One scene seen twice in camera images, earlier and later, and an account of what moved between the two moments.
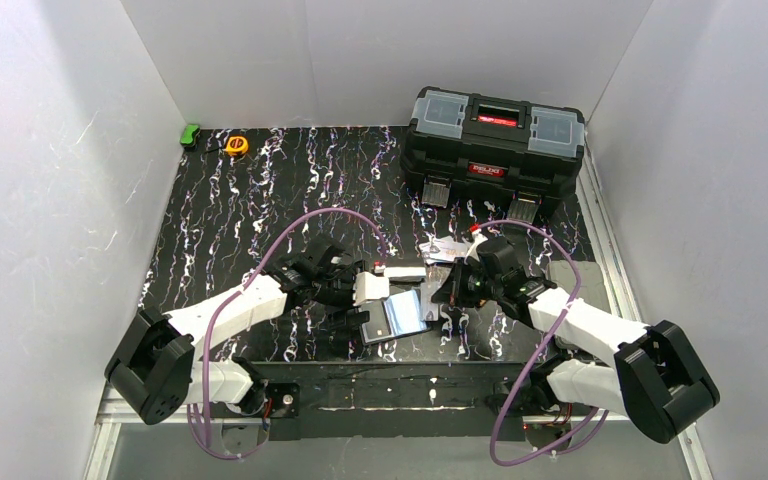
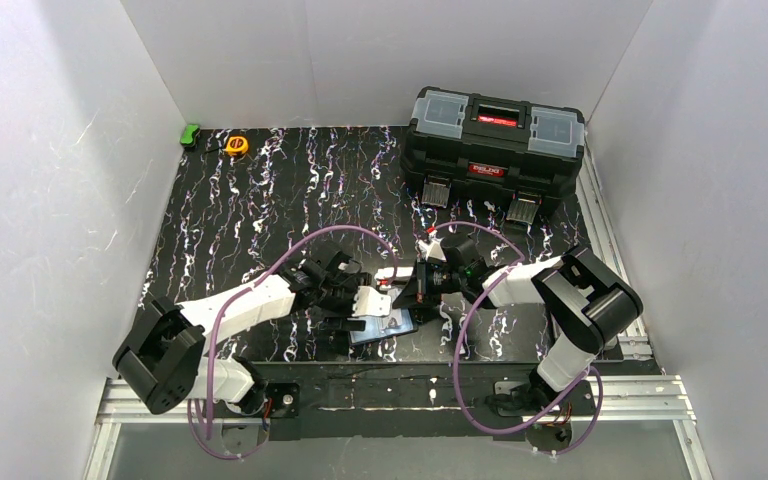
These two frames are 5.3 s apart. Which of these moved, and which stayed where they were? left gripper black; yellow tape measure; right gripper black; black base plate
Moved: right gripper black
Stayed: yellow tape measure; black base plate; left gripper black
